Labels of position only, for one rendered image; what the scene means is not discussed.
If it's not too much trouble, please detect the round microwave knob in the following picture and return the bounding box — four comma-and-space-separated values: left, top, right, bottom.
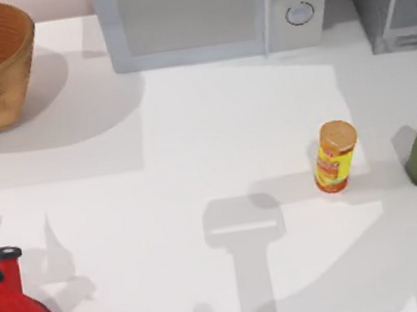
283, 0, 317, 28

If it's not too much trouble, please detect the pale microwave oven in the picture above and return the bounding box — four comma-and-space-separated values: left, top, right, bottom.
89, 0, 343, 79

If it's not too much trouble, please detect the yellow and orange can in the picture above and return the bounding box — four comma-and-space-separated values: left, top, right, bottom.
307, 117, 365, 197

